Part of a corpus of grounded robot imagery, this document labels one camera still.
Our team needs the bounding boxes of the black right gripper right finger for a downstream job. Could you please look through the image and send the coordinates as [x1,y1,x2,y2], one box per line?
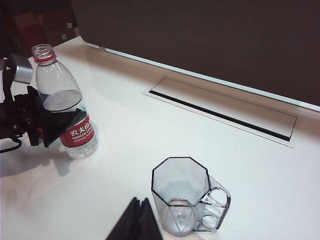
[139,197,163,240]

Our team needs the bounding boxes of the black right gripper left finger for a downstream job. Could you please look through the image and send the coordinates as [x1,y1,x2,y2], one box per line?
[104,196,142,240]

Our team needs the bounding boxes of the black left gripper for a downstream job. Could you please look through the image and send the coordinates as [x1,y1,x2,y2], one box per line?
[0,85,89,149]

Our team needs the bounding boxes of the clear red-label water bottle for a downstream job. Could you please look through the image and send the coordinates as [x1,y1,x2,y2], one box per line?
[30,43,99,159]

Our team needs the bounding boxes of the grey transparent faceted mug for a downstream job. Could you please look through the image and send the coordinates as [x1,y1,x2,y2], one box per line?
[151,156,232,238]

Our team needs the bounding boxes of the brown desk divider panel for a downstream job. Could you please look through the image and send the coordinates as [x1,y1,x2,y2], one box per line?
[69,0,320,112]

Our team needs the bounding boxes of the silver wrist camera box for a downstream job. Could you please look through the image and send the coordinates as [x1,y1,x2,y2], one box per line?
[11,53,34,85]

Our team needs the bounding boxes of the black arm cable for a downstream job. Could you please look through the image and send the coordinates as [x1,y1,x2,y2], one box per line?
[0,137,23,154]

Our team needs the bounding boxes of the white desk cable slot cover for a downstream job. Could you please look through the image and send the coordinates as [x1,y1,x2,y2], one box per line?
[141,76,298,150]

